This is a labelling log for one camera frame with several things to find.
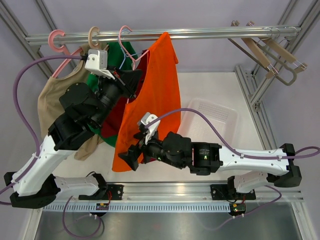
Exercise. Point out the grey plastic hanger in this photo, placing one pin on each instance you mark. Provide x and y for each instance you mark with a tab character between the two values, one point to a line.
279	63

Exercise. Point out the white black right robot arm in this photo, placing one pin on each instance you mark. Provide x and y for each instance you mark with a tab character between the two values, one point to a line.
270	168

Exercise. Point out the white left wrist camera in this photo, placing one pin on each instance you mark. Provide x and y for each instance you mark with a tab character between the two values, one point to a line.
97	63

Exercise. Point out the beige plastic hanger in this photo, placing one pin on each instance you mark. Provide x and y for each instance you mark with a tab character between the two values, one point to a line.
94	42

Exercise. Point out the aluminium frame right posts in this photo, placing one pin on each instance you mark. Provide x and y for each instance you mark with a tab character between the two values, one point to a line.
254	85

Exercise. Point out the light blue wire hanger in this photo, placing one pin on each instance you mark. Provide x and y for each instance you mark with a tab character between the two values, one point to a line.
127	62

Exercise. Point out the white plastic basket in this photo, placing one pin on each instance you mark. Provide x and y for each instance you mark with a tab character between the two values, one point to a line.
193	126

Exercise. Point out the aluminium frame posts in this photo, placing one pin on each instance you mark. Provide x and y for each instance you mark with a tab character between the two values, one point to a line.
16	27
254	85

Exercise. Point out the orange t shirt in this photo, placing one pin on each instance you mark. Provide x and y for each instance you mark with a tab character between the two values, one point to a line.
160	94

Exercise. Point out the wooden clip hanger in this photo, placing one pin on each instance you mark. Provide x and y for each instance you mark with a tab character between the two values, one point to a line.
259	57
281	51

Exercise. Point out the dark red t shirt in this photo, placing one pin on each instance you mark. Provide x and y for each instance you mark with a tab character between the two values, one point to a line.
111	126

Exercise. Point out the white slotted cable duct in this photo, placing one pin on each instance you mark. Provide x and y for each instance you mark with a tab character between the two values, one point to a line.
142	207

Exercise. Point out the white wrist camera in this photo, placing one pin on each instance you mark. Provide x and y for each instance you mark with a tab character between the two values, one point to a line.
147	129
97	63

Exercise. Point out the green t shirt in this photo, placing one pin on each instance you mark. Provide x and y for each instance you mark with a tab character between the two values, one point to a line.
115	57

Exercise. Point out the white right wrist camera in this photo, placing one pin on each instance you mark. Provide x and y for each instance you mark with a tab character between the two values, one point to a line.
147	129

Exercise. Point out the beige t shirt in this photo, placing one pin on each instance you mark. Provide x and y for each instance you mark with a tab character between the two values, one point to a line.
49	107

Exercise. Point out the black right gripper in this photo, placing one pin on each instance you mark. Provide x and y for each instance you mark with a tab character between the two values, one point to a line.
131	156

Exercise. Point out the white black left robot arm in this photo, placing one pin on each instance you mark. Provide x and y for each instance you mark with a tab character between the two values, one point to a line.
35	186

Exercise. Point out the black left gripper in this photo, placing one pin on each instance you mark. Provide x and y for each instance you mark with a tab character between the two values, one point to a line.
126	81

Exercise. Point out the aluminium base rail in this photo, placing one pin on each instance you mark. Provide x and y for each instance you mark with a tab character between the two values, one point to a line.
185	191

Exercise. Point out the thin pink wire hanger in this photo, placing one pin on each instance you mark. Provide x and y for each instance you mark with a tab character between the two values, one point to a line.
132	59

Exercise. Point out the aluminium frame left posts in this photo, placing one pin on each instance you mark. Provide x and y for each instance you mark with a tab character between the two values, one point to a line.
16	27

